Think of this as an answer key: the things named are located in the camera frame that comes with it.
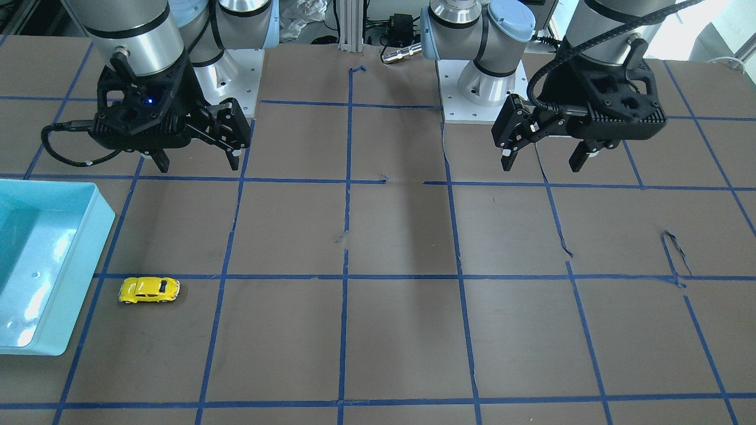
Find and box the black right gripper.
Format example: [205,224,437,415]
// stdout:
[89,48,251,173]

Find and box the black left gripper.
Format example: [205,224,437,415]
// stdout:
[491,38,667,173]

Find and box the yellow beetle toy car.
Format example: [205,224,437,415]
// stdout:
[119,276,181,304]

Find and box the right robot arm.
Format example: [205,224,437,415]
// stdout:
[41,1,280,173]

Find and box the light blue plastic bin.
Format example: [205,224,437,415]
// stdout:
[1,179,115,356]

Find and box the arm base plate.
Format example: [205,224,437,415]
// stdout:
[436,60,527,125]
[194,49,266,119]

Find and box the aluminium frame post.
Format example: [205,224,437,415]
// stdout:
[334,0,366,55]

